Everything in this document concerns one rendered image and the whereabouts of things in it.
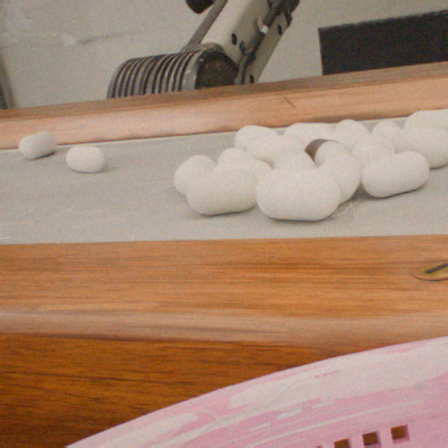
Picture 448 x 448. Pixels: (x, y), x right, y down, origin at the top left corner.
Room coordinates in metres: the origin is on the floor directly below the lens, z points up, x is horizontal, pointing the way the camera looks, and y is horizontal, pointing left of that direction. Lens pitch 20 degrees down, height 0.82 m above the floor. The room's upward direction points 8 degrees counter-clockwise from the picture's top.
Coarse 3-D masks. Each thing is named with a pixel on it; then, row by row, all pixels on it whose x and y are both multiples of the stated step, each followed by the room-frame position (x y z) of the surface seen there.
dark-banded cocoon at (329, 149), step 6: (306, 144) 0.33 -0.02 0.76; (324, 144) 0.32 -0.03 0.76; (330, 144) 0.32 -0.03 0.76; (336, 144) 0.32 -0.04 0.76; (342, 144) 0.32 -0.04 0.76; (318, 150) 0.32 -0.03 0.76; (324, 150) 0.31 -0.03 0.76; (330, 150) 0.31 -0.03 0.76; (336, 150) 0.31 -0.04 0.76; (342, 150) 0.31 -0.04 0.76; (348, 150) 0.32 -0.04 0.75; (318, 156) 0.32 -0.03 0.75; (324, 156) 0.31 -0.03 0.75; (330, 156) 0.31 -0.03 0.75; (318, 162) 0.31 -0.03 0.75
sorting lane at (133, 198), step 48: (96, 144) 0.54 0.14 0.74; (144, 144) 0.51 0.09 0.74; (192, 144) 0.48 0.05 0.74; (0, 192) 0.41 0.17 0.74; (48, 192) 0.39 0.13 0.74; (96, 192) 0.37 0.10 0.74; (144, 192) 0.35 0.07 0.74; (432, 192) 0.27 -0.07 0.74; (0, 240) 0.30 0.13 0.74; (48, 240) 0.28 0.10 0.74; (96, 240) 0.27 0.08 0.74; (144, 240) 0.26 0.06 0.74
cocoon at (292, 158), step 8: (288, 152) 0.31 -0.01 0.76; (296, 152) 0.31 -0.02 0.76; (304, 152) 0.31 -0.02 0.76; (280, 160) 0.30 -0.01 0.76; (288, 160) 0.30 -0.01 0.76; (296, 160) 0.30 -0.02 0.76; (304, 160) 0.30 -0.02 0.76; (312, 160) 0.30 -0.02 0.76; (280, 168) 0.30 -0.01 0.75; (288, 168) 0.29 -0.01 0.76; (296, 168) 0.29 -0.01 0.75; (304, 168) 0.29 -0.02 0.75; (312, 168) 0.30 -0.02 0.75
